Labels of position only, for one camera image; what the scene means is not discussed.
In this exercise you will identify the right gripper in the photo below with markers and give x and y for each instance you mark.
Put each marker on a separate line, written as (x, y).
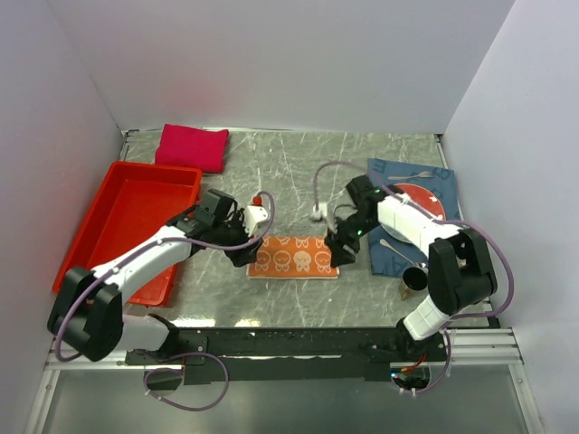
(339, 254)

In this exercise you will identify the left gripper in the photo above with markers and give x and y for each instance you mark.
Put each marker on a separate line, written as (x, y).
(241, 258)

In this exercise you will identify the orange white patterned cloth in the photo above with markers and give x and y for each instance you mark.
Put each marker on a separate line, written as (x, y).
(293, 258)

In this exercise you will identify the crimson red garment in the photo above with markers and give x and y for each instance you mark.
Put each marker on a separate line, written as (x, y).
(193, 148)

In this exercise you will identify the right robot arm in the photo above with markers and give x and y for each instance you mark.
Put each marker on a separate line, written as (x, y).
(460, 272)

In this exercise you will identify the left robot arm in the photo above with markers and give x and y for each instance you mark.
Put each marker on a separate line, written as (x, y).
(88, 312)

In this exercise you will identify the silver spoon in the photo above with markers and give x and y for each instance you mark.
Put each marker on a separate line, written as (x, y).
(386, 244)

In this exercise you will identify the blue placemat cloth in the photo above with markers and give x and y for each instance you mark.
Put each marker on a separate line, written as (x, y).
(383, 261)

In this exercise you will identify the small black cup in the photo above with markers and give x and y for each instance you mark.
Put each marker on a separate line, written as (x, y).
(414, 282)

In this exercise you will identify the red plastic bin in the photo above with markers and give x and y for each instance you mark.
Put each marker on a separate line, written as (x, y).
(133, 202)

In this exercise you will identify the red blue decorated plate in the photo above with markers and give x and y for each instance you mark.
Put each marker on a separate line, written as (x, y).
(422, 196)

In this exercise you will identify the silver fork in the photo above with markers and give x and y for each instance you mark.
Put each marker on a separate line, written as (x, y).
(422, 174)

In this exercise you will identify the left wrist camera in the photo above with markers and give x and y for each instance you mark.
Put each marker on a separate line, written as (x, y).
(255, 216)

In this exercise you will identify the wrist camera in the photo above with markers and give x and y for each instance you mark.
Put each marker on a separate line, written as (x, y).
(319, 212)
(255, 216)

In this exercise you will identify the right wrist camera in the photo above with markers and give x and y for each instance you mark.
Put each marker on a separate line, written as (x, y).
(319, 212)

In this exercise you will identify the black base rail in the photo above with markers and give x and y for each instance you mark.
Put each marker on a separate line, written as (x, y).
(269, 354)

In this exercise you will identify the aluminium frame rail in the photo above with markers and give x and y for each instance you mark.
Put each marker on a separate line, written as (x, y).
(468, 347)

